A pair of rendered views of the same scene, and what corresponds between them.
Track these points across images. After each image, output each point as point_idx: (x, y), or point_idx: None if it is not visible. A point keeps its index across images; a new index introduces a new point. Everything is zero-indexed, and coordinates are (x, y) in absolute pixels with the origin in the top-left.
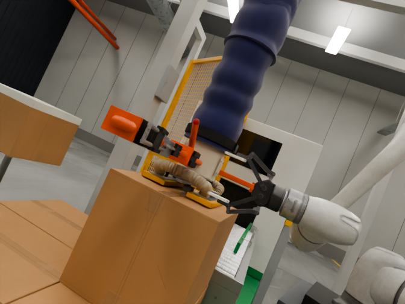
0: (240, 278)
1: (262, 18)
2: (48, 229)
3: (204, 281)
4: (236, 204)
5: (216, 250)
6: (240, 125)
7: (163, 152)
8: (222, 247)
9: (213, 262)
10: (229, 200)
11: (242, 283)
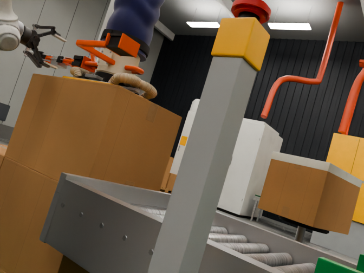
0: (89, 188)
1: None
2: None
3: (52, 150)
4: (37, 58)
5: (54, 110)
6: (112, 15)
7: (52, 62)
8: (86, 128)
9: (58, 129)
10: (45, 61)
11: (65, 173)
